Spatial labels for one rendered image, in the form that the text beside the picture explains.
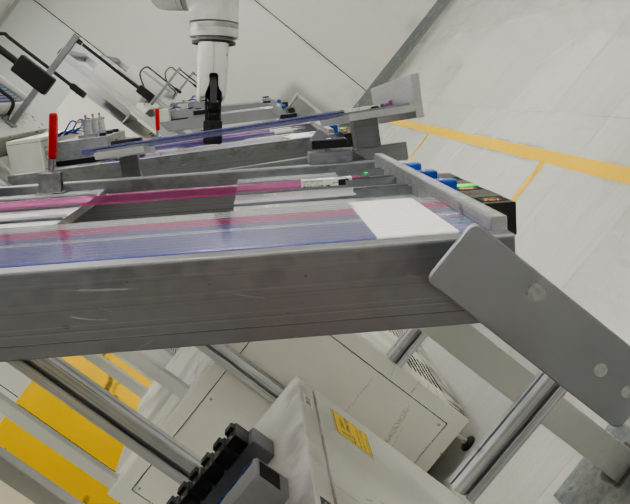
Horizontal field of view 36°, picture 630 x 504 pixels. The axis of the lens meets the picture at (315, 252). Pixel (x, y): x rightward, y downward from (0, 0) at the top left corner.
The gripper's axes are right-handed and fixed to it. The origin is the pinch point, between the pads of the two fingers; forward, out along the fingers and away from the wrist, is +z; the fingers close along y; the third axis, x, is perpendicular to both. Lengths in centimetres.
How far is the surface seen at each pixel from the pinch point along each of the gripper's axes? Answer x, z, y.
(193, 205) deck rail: -2.9, 10.7, 34.6
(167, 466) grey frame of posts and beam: -6, 49, 30
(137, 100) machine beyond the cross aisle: -40, -24, -409
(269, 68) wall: 57, -70, -701
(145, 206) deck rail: -9.4, 10.9, 34.2
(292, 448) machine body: 10, 39, 56
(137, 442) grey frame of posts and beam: -11, 46, 30
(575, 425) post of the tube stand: 62, 48, 14
